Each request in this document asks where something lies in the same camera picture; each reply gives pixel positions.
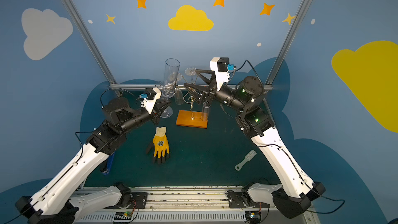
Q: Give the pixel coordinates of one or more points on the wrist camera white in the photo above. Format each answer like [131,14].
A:
[149,98]
[222,69]

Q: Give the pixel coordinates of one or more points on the white plastic brush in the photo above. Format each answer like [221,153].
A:
[246,159]

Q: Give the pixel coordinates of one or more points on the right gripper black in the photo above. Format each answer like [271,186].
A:
[210,90]

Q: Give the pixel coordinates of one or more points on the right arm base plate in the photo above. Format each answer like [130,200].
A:
[236,199]

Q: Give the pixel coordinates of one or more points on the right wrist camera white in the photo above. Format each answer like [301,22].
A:
[222,69]

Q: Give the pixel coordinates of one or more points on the right aluminium frame post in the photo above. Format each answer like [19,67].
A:
[293,29]

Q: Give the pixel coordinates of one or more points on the left controller board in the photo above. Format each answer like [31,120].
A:
[123,217]

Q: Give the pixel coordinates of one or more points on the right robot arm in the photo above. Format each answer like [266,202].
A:
[296,191]

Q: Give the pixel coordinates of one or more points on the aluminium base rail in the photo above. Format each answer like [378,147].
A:
[189,205]

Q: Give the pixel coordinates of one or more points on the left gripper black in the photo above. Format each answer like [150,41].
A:
[156,113]

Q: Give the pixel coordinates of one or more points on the blue stapler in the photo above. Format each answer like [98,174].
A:
[106,166]

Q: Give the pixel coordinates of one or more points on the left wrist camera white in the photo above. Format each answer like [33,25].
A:
[149,98]

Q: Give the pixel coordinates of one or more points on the yellow black work glove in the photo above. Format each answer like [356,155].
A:
[160,145]

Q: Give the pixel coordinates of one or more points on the gold wire glass rack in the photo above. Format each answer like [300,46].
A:
[190,118]

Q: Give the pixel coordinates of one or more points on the left aluminium frame post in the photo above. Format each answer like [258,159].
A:
[82,28]

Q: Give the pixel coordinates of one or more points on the aluminium frame post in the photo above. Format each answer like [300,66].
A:
[293,29]
[82,28]

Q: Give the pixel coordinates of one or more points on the horizontal aluminium frame bar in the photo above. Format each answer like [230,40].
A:
[181,87]

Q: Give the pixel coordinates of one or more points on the right controller board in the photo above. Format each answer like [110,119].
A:
[253,217]

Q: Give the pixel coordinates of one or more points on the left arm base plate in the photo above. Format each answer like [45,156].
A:
[133,200]

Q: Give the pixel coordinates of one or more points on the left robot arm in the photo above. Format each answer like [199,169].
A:
[54,203]

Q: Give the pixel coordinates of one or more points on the clear flute glass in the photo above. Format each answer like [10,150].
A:
[170,78]
[205,111]
[178,97]
[192,73]

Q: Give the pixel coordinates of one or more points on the controller board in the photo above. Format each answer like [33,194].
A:
[253,217]
[123,217]

